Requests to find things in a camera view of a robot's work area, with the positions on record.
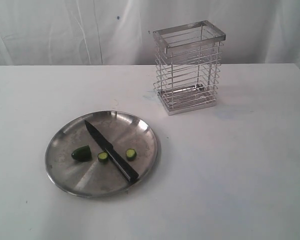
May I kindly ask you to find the black handled knife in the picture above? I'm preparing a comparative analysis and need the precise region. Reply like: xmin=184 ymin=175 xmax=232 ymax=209
xmin=84 ymin=120 xmax=139 ymax=183

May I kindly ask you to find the green cucumber piece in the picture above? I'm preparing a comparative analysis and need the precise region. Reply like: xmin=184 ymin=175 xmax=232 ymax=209
xmin=71 ymin=145 xmax=92 ymax=162

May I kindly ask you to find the round steel plate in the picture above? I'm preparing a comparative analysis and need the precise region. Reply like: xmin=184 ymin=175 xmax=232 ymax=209
xmin=45 ymin=110 xmax=159 ymax=198

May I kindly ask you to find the white backdrop curtain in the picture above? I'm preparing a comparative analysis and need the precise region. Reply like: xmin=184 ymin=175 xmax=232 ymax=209
xmin=0 ymin=0 xmax=300 ymax=68

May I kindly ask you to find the wire cutlery rack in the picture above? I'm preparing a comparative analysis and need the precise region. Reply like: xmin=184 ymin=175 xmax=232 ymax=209
xmin=153 ymin=20 xmax=226 ymax=116

